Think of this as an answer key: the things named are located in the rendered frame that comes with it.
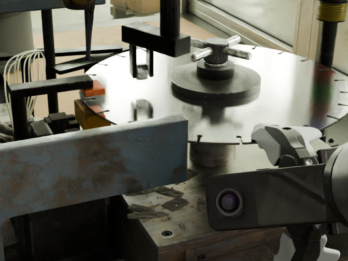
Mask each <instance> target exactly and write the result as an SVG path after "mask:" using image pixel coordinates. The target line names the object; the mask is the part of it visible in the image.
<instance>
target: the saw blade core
mask: <svg viewBox="0 0 348 261"><path fill-rule="evenodd" d="M231 47H232V48H236V49H240V50H244V51H249V52H251V53H252V58H251V59H250V60H244V59H240V58H237V57H233V56H228V60H230V61H232V62H234V63H235V64H238V65H242V66H245V67H248V68H251V69H253V70H254V71H256V72H257V73H259V75H260V77H261V85H260V89H259V91H258V92H256V93H255V94H253V95H251V96H248V97H245V98H241V99H235V100H203V99H196V98H192V97H188V96H185V95H182V94H180V93H178V92H176V91H175V90H173V89H172V88H171V86H170V84H169V77H170V73H171V72H172V71H173V70H174V69H175V68H177V67H179V66H182V65H185V64H190V63H196V62H198V61H196V62H192V61H191V59H190V55H191V54H192V53H195V52H197V51H200V50H202V49H200V48H195V47H191V51H190V53H188V54H185V55H182V56H179V57H176V58H174V57H171V56H167V55H164V54H161V53H158V52H154V77H149V75H148V79H146V80H137V79H136V78H135V79H133V78H132V76H131V74H130V72H129V52H125V53H121V54H118V55H115V56H113V57H110V58H108V59H106V60H103V61H101V62H100V63H98V64H96V65H95V66H93V67H92V68H90V69H89V70H88V71H87V72H86V73H85V75H89V76H90V77H91V78H92V79H93V80H98V81H99V82H100V83H101V85H102V86H103V87H104V88H105V91H106V94H105V95H98V96H91V97H85V96H84V95H83V94H82V93H81V92H80V90H79V95H80V98H81V100H82V101H83V100H86V101H88V102H87V103H85V106H86V107H87V108H88V109H89V110H90V111H92V112H93V113H94V114H95V115H98V117H100V118H102V119H103V120H105V121H107V122H109V123H111V124H113V125H118V124H124V123H130V122H136V121H143V120H149V119H155V118H161V117H167V116H171V115H178V114H182V115H184V116H185V117H186V118H187V119H188V143H197V140H198V137H200V141H199V144H215V145H240V142H239V139H238V138H241V142H242V144H257V142H256V141H255V140H252V139H251V133H252V131H253V128H254V126H256V125H257V124H259V123H274V124H278V125H279V126H298V127H313V128H316V129H318V130H319V131H321V130H324V129H326V128H328V127H330V126H332V125H334V124H336V123H337V122H338V121H340V120H341V119H343V118H344V117H345V116H346V115H347V114H348V100H346V99H340V97H345V98H348V82H347V81H345V79H344V78H343V77H342V76H340V75H339V74H338V73H336V72H335V71H333V70H332V69H330V68H328V67H326V66H324V65H322V64H320V63H318V62H315V61H313V60H308V59H307V58H305V57H302V56H298V55H295V54H291V53H287V52H283V51H279V50H274V49H268V48H263V47H256V48H255V46H248V45H238V44H235V45H233V46H231ZM254 48H255V50H254Z"/></svg>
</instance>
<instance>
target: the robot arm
mask: <svg viewBox="0 0 348 261"><path fill-rule="evenodd" d="M321 137H322V133H321V132H320V131H319V130H318V129H316V128H313V127H298V126H279V125H278V124H274V123H259V124H257V125H256V126H254V128H253V131H252V133H251V139H252V140H255V141H256V142H257V144H258V146H259V148H261V149H264V150H265V152H266V154H267V156H268V159H269V161H270V163H271V164H272V165H273V166H278V168H272V169H270V168H265V169H257V170H256V171H246V172H236V173H226V174H220V175H213V176H211V177H209V178H208V179H207V180H206V182H205V192H206V203H207V213H208V222H209V225H210V227H211V228H212V229H214V230H216V231H230V230H244V229H258V228H275V227H286V228H287V230H288V232H283V233H282V236H281V238H280V248H279V251H278V253H277V254H275V256H274V260H273V261H337V260H338V259H339V257H340V252H339V251H338V250H333V249H329V248H326V247H325V244H326V242H327V237H326V235H325V234H326V233H328V234H329V235H338V234H346V233H348V142H347V143H345V144H343V145H342V146H340V147H339V148H332V149H321V150H317V151H316V154H314V149H313V148H312V146H311V145H310V144H309V143H310V142H313V141H315V140H317V139H319V138H321Z"/></svg>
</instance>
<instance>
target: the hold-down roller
mask: <svg viewBox="0 0 348 261"><path fill-rule="evenodd" d="M136 79H137V80H146V79H148V67H147V64H146V63H139V64H137V78H136Z"/></svg>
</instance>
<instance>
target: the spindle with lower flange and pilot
mask: <svg viewBox="0 0 348 261"><path fill-rule="evenodd" d="M199 141H200V137H198V140H197V143H189V145H188V157H189V159H190V160H191V161H192V162H193V163H195V164H198V165H201V166H206V167H222V166H226V165H229V164H230V163H232V162H233V161H234V160H235V153H236V145H215V144H199Z"/></svg>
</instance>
